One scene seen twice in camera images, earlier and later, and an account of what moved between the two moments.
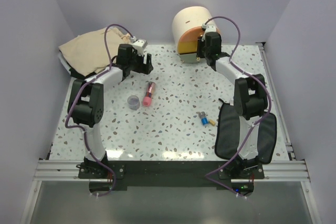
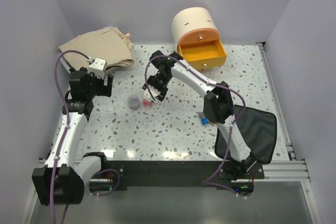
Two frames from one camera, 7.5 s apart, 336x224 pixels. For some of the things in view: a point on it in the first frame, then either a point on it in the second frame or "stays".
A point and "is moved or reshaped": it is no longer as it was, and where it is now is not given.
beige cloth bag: x=88 y=53 stays
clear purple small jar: x=134 y=102 stays
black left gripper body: x=137 y=63 -> x=97 y=87
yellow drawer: x=189 y=46 is moved or reshaped
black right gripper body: x=207 y=52 -> x=160 y=83
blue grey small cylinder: x=204 y=119 stays
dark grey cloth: x=227 y=134 stays
